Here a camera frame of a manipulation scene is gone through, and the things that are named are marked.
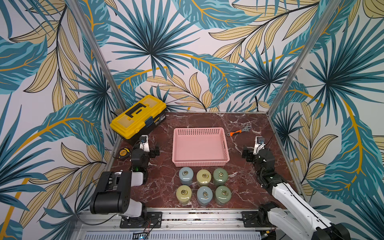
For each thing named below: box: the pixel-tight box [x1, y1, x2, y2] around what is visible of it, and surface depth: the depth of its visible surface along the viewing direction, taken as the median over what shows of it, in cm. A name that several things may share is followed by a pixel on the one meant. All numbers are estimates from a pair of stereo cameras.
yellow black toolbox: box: [110, 95, 167, 144], surface depth 96 cm
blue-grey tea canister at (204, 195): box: [196, 186, 213, 206], surface depth 76 cm
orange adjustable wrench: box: [227, 125, 252, 137], surface depth 111 cm
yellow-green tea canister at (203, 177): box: [196, 169, 212, 187], surface depth 80 cm
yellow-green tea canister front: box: [176, 184, 192, 205], surface depth 75 cm
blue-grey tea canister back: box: [178, 166, 194, 186], surface depth 82 cm
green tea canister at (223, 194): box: [215, 185, 232, 206], surface depth 76 cm
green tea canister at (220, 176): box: [213, 167, 229, 187], surface depth 81 cm
